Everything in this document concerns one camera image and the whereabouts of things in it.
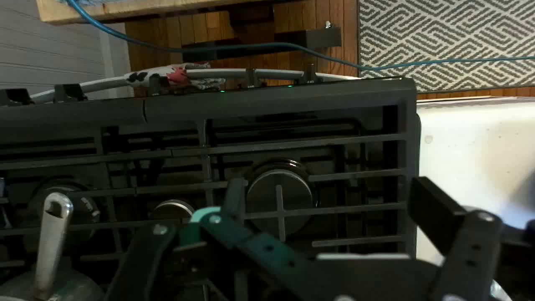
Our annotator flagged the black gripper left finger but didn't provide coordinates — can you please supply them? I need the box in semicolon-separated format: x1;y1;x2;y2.
103;206;335;301

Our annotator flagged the light wooden board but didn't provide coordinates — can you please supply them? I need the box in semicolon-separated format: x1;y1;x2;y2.
34;0;290;26

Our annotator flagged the black gas stove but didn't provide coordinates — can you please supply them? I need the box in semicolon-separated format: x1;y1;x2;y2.
0;77;419;301

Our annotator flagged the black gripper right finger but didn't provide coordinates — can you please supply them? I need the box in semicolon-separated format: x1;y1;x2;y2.
409;176;506;301

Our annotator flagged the grey patterned rug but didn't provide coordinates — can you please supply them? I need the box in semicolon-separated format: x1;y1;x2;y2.
357;0;535;94

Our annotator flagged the steel pot with lid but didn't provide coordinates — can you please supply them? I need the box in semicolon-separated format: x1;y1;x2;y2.
0;191;105;301

